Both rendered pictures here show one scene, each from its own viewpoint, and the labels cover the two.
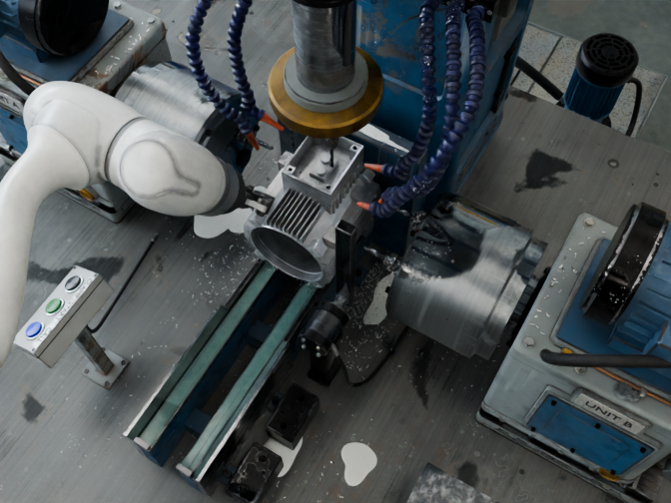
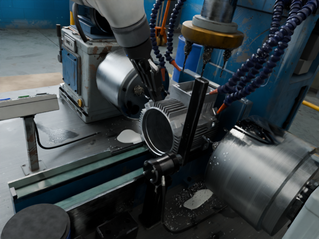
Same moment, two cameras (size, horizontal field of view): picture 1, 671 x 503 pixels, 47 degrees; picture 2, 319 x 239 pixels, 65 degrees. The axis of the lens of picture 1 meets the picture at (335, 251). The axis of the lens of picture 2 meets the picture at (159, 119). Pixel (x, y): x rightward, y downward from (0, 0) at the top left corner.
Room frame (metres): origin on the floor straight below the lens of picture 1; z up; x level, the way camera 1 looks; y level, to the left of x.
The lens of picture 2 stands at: (0.04, -0.08, 1.44)
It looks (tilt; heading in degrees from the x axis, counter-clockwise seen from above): 30 degrees down; 15
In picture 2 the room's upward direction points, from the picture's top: 10 degrees clockwise
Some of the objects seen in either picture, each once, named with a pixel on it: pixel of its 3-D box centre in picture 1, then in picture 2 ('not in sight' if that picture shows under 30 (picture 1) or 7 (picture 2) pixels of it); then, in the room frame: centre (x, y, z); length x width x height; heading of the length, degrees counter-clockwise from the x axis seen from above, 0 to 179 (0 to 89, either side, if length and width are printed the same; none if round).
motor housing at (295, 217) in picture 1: (314, 214); (178, 124); (0.76, 0.04, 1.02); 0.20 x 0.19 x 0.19; 150
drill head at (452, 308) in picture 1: (478, 282); (271, 179); (0.60, -0.25, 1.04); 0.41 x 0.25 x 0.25; 59
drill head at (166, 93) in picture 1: (164, 126); (126, 78); (0.95, 0.34, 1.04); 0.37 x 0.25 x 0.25; 59
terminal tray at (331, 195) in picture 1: (323, 170); (192, 97); (0.80, 0.02, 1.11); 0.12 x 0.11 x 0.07; 150
